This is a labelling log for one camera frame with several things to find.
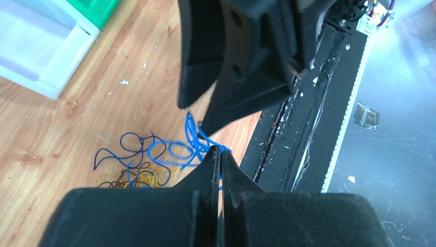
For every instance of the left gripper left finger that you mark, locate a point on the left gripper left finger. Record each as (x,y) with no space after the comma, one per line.
(182,215)

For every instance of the green plastic bin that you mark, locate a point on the green plastic bin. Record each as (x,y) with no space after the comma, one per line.
(96,11)

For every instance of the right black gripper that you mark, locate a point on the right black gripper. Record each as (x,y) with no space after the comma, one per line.
(264,42)

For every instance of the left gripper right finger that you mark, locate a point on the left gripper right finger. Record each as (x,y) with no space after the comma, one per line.
(255,217)

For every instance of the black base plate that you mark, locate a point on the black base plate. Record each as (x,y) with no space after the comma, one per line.
(292,145)

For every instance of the white plastic bin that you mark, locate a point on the white plastic bin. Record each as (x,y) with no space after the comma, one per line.
(42,43)

